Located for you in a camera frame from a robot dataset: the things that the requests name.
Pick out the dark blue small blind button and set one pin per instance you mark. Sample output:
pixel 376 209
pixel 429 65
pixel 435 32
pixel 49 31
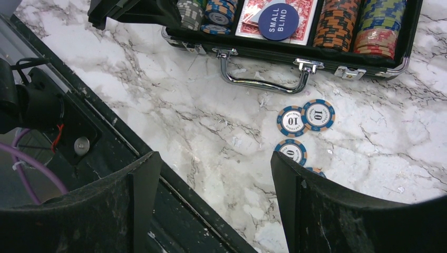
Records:
pixel 278 22

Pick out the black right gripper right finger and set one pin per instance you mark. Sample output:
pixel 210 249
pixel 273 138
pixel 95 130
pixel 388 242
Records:
pixel 319 215

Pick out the blue 10 chip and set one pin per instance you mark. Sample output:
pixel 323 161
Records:
pixel 317 171
pixel 293 149
pixel 318 115
pixel 289 122

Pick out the brown chip row in case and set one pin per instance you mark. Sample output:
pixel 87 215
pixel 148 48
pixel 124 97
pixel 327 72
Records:
pixel 335 28

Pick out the red playing card deck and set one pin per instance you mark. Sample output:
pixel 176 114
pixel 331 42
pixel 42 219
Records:
pixel 251 11

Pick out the black poker set case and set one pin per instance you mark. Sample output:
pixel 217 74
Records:
pixel 307 58

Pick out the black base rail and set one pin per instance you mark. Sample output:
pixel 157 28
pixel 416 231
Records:
pixel 96 143

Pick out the red green chip row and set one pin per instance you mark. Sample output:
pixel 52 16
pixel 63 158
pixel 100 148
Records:
pixel 379 28

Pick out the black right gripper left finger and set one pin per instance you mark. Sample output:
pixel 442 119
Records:
pixel 111 214

